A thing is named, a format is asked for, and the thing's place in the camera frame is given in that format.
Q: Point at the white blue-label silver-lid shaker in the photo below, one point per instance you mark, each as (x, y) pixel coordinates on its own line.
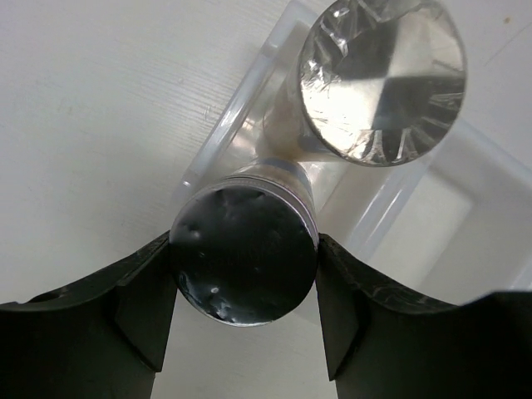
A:
(244, 248)

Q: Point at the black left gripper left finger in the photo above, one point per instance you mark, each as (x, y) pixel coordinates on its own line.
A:
(103, 336)

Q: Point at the beige powder silver-lid jar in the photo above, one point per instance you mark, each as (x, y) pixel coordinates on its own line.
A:
(375, 83)

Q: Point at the white three-compartment plastic tray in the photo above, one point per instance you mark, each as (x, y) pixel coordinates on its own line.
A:
(455, 224)

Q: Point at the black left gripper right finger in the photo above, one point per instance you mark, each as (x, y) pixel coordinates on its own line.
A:
(385, 340)

